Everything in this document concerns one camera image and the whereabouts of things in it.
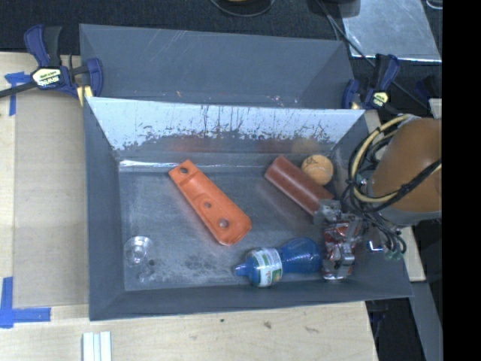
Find yellow-orange ball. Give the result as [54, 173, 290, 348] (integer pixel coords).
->
[300, 153, 335, 187]

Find pale wood flat board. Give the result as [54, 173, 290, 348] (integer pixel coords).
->
[12, 89, 91, 310]

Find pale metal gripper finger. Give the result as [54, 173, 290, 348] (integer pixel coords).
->
[322, 252, 356, 281]
[313, 199, 343, 225]

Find clear glass thing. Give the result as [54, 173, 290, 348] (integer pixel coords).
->
[123, 235, 155, 267]

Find crushed red and silver can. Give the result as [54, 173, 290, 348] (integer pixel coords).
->
[322, 220, 355, 275]

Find orange flat block with holes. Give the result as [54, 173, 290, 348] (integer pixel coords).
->
[168, 159, 253, 247]

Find blue bottle with green label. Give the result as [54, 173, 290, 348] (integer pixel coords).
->
[234, 236, 324, 289]

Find red-brown flat block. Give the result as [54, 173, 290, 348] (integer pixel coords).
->
[263, 154, 336, 217]

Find grey metal bin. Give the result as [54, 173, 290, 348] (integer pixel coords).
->
[78, 23, 415, 321]

